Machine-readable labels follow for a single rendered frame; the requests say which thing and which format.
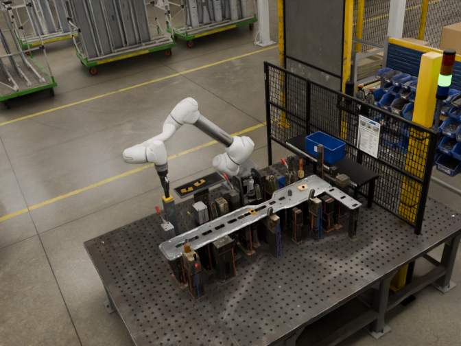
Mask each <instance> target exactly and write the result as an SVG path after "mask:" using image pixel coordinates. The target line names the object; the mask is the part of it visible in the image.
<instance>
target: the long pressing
mask: <svg viewBox="0 0 461 346"><path fill-rule="evenodd" d="M305 184H306V185H307V186H308V187H309V188H307V189H304V190H302V191H300V190H299V189H298V187H300V186H301V185H305ZM311 188H314V189H315V195H314V196H317V195H319V194H322V193H324V192H325V190H327V189H330V188H332V185H330V184H329V183H327V182H326V181H324V180H323V179H321V178H320V177H318V176H316V175H311V176H308V177H306V178H304V179H302V180H299V181H297V182H295V183H292V184H291V185H288V186H286V187H284V188H281V189H279V190H277V191H275V192H273V194H272V198H271V199H270V200H267V201H265V202H264V203H261V204H259V205H246V206H243V207H241V208H239V209H236V210H234V211H232V212H230V213H228V214H226V215H223V216H221V217H219V218H216V219H214V220H212V221H210V222H208V223H205V224H203V225H201V226H199V227H196V228H195V229H192V230H190V231H187V232H185V233H183V234H180V235H178V236H176V237H174V238H172V239H170V240H167V241H165V242H163V243H161V244H160V245H159V250H160V251H161V253H162V254H163V255H164V256H165V258H166V259H167V260H169V261H172V260H175V259H177V258H179V257H182V252H183V251H184V245H183V246H180V247H178V248H176V247H175V246H176V245H178V244H181V243H183V242H184V243H186V242H185V239H188V241H189V240H190V239H191V238H194V237H196V236H198V237H199V238H198V239H196V240H194V241H192V242H190V241H189V242H188V243H186V244H189V246H190V248H192V249H193V250H196V249H198V248H201V247H203V246H205V245H207V244H209V243H212V241H214V240H216V239H219V238H221V237H223V236H225V235H228V234H230V233H233V232H235V231H237V230H239V229H241V228H244V227H246V226H248V225H249V224H252V223H254V222H256V221H258V220H260V219H262V218H265V217H267V212H268V207H269V206H272V207H273V208H274V209H273V213H276V212H278V211H280V210H282V209H287V208H292V207H294V206H297V205H299V204H301V203H303V202H305V201H306V200H308V197H309V191H310V189H311ZM289 189H291V190H292V196H288V190H289ZM282 197H284V198H285V199H283V200H279V199H280V198H282ZM273 201H274V202H276V203H274V204H273V205H269V203H271V202H273ZM264 205H265V206H266V208H264V209H261V210H259V211H257V215H254V216H253V215H252V214H250V215H249V216H246V217H244V218H242V219H238V217H240V216H242V215H244V214H246V213H249V211H248V209H250V208H252V209H254V210H255V209H258V208H260V207H262V206H264ZM234 215H235V216H234ZM234 219H236V220H237V221H235V222H233V223H231V224H228V223H227V222H229V221H231V220H234ZM222 224H223V225H224V226H225V227H222V228H220V229H218V230H216V229H215V228H216V227H218V226H220V225H222ZM210 230H211V231H212V232H211V233H209V234H207V235H202V234H203V233H205V232H207V231H210Z"/></svg>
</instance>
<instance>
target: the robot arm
mask: <svg viewBox="0 0 461 346"><path fill-rule="evenodd" d="M184 123H186V124H193V125H194V126H195V127H197V128H199V129H200V130H201V131H203V132H204V133H206V134H207V135H208V136H210V137H212V138H213V139H214V140H216V141H217V142H219V143H220V144H222V145H223V146H224V147H225V150H226V152H225V153H224V154H219V155H217V156H216V157H215V158H214V159H213V167H214V168H215V170H216V171H217V172H218V173H219V174H221V175H222V176H223V173H225V174H226V175H227V177H228V180H229V181H230V183H232V182H233V176H234V175H236V176H239V175H244V174H245V173H246V172H247V171H248V168H245V167H244V166H243V165H242V164H241V163H243V162H244V161H245V160H246V159H247V158H248V157H249V156H250V154H251V153H252V151H253V149H254V143H253V141H252V140H251V139H250V138H249V137H237V136H233V137H231V136H230V135H229V134H227V133H226V132H224V131H223V130H222V129H221V128H219V127H217V126H216V125H215V124H214V123H212V122H211V121H209V120H208V119H207V118H205V117H204V116H202V115H201V114H200V112H199V110H198V103H197V102H196V101H195V100H194V99H193V98H191V97H188V98H185V99H184V100H182V101H181V102H180V103H178V104H177V105H176V107H175V108H174V109H173V111H172V112H171V113H170V114H169V116H168V117H167V119H166V120H165V122H164V124H163V133H161V134H159V135H157V136H155V137H153V138H151V139H149V140H147V141H145V142H143V143H141V144H137V145H135V146H133V147H131V148H128V149H126V150H124V152H123V159H124V161H126V162H127V163H147V162H151V163H154V166H155V170H156V171H157V174H158V175H159V177H160V180H161V185H162V187H163V189H164V193H165V197H166V198H169V197H170V196H169V181H168V180H167V174H168V163H167V151H166V147H165V144H164V143H163V142H164V141H166V140H168V139H169V138H170V137H171V136H172V135H173V134H174V133H175V132H176V131H177V130H178V129H179V128H180V127H181V126H182V125H183V124H184Z"/></svg>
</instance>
